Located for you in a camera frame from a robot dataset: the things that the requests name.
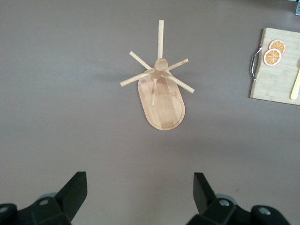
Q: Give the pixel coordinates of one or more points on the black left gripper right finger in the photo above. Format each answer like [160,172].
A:
[207,204]

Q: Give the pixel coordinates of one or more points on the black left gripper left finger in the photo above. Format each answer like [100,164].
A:
[69,199]

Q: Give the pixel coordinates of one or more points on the wooden mug tree rack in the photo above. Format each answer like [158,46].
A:
[166,112]

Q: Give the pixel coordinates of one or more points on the yellow plastic fork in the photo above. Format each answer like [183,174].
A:
[295,86]

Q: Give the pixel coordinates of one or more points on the orange slice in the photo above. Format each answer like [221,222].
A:
[272,57]
[279,44]

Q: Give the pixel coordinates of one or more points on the grey metal bracket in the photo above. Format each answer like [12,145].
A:
[297,10]

